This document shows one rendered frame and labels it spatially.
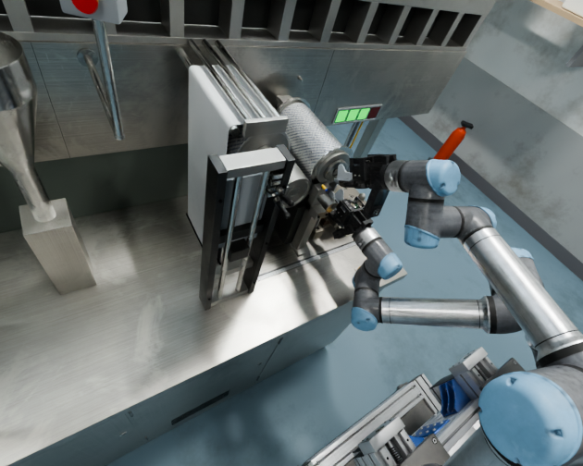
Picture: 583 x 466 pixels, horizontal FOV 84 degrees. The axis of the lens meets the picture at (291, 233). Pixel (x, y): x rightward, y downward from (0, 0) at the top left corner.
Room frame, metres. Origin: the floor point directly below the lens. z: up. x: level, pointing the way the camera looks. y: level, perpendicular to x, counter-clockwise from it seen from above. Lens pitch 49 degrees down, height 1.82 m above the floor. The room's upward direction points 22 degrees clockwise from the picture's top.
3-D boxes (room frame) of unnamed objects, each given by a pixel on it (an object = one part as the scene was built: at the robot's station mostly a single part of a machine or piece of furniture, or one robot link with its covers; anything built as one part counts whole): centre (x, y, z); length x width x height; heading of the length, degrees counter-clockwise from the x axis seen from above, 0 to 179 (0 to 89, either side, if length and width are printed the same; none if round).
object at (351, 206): (0.77, -0.17, 1.12); 0.12 x 0.08 x 0.09; 47
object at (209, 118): (0.67, 0.30, 1.17); 0.34 x 0.05 x 0.54; 47
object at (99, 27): (0.43, 0.36, 1.51); 0.02 x 0.02 x 0.20
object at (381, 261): (0.67, -0.28, 1.11); 0.11 x 0.08 x 0.09; 47
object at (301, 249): (0.75, -0.05, 1.05); 0.06 x 0.05 x 0.31; 47
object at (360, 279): (0.65, -0.28, 1.01); 0.11 x 0.08 x 0.11; 2
